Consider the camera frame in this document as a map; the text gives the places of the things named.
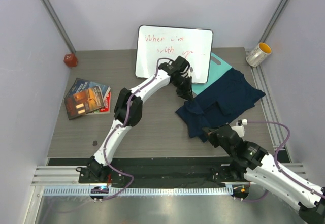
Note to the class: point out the dark orange cover book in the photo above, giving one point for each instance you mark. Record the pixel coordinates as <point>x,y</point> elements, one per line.
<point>84,102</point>

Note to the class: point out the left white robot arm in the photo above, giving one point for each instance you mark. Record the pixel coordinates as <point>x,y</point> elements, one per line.
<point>129,108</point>

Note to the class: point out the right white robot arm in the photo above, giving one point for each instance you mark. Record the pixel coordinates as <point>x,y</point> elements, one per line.
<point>251,162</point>

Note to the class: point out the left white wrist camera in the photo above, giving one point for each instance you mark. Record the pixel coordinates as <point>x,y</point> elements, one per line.
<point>190,70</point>

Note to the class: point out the red paperback book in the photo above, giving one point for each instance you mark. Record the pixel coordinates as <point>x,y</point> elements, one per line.
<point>107,101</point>

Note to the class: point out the white mug yellow inside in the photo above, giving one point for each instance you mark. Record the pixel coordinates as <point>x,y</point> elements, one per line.
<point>258,54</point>

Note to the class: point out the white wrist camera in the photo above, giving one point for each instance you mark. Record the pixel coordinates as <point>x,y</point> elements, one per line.
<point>190,70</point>
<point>239,127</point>

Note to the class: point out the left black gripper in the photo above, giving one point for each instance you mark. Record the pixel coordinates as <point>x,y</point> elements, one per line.
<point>187,92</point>

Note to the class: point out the red cube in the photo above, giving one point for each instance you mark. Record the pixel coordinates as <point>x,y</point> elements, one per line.
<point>70,60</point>

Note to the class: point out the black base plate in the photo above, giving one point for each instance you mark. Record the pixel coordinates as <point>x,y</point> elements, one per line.
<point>176,169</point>

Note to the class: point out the white whiteboard with red writing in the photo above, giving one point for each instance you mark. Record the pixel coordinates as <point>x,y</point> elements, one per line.
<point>193,44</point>

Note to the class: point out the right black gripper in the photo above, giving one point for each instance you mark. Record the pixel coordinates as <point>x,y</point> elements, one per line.
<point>212,135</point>

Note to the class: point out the blue nineteen eighty-four book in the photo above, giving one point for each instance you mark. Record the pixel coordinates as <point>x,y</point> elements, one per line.
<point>82,84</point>

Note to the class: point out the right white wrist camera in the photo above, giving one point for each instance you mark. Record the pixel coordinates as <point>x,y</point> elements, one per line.
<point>239,127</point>

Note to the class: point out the dark blue t shirt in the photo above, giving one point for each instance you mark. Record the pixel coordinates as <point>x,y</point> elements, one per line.
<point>221,103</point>

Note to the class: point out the aluminium rail frame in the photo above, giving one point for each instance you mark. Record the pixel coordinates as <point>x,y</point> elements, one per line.
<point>66,174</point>

